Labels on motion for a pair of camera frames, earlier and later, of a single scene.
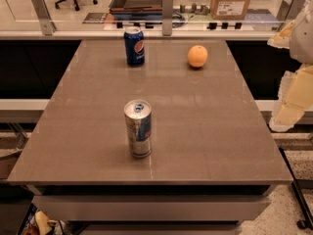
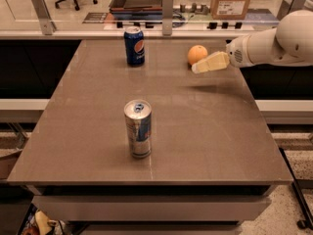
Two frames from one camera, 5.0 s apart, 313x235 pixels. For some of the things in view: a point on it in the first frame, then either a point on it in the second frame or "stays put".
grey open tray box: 139,1 stays put
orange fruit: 198,56 stays put
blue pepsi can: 134,46 stays put
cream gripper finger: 295,98 → 217,61
